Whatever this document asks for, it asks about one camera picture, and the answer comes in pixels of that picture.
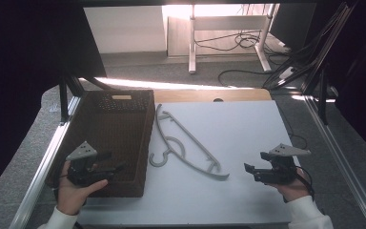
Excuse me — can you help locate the aluminium frame rail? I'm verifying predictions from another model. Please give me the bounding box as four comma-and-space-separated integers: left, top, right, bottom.
302, 94, 366, 229
9, 94, 84, 229

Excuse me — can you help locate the black metal stand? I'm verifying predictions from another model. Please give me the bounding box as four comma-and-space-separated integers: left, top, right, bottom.
58, 75, 86, 124
316, 62, 331, 126

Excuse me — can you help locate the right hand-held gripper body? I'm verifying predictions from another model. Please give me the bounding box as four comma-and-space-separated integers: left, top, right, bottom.
253, 143, 313, 186

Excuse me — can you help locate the white cabinet panel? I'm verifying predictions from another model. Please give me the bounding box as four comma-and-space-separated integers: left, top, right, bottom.
83, 5, 168, 54

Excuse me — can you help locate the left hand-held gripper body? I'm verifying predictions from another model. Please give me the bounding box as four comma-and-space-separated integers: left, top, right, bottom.
65, 140, 115, 188

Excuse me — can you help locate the white power strip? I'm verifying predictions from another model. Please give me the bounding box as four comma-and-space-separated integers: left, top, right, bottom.
277, 65, 297, 81

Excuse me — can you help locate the thin black table cable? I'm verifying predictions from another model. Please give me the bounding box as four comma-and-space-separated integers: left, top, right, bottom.
276, 104, 309, 151

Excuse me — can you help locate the brown woven basket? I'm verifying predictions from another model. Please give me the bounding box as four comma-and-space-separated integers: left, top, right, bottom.
45, 89, 156, 198

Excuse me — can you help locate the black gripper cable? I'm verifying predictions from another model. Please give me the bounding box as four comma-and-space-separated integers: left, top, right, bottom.
294, 165, 316, 203

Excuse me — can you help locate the white table mat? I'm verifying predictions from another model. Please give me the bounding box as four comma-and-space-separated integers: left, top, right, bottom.
75, 99, 300, 227

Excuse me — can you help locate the grey plastic clothes hanger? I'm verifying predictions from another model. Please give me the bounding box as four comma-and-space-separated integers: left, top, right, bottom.
148, 103, 231, 182

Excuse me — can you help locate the white desk frame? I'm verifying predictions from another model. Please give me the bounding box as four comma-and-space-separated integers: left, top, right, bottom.
188, 3, 279, 75

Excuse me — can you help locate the black curtain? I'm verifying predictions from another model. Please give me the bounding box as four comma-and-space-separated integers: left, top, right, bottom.
301, 0, 366, 166
0, 0, 108, 204

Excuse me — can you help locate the black floor cable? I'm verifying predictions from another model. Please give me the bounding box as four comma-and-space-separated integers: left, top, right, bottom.
193, 30, 292, 88

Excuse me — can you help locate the person's left hand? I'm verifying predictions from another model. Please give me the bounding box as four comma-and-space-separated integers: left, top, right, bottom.
56, 160, 110, 217

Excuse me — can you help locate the person's right hand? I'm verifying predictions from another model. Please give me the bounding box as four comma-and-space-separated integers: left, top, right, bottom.
270, 167, 312, 203

